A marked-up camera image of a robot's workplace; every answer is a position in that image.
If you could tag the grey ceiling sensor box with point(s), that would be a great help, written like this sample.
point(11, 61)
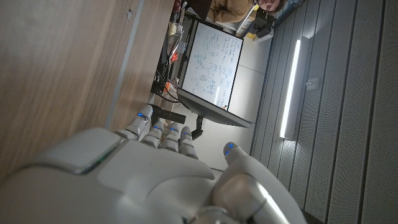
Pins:
point(312, 84)

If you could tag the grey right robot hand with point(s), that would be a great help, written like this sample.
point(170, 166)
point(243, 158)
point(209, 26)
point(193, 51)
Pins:
point(140, 180)

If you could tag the person in brown jacket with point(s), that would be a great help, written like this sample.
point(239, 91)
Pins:
point(228, 9)

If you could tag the whiteboard with writing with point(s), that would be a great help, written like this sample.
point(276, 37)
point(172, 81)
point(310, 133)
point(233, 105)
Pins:
point(211, 62)

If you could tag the long ceiling light strip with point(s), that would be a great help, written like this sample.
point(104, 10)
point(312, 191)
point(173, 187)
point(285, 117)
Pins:
point(290, 90)

